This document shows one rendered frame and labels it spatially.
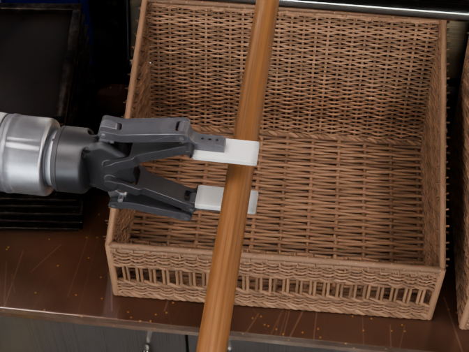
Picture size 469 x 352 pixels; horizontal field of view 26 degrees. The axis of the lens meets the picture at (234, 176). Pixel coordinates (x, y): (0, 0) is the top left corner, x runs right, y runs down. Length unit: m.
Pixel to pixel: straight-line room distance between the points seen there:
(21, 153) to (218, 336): 0.30
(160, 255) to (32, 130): 0.57
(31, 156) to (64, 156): 0.04
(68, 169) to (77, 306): 0.68
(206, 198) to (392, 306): 0.65
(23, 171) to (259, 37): 0.35
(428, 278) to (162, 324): 0.45
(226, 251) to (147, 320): 0.70
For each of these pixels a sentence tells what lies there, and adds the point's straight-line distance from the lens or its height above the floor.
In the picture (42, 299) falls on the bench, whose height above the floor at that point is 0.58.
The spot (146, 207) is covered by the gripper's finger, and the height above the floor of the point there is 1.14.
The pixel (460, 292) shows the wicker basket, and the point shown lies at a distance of 1.80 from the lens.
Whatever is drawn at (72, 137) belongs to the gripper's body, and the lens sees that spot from 1.14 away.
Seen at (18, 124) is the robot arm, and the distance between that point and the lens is 1.15.
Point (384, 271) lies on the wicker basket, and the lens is 1.65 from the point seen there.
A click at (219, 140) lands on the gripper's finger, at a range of 1.09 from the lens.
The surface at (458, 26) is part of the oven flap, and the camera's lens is 1.94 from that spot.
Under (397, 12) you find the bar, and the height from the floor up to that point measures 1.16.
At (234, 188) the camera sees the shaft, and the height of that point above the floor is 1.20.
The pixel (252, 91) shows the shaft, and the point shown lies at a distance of 1.21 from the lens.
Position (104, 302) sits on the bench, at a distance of 1.78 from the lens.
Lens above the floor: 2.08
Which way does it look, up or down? 51 degrees down
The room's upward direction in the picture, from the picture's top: straight up
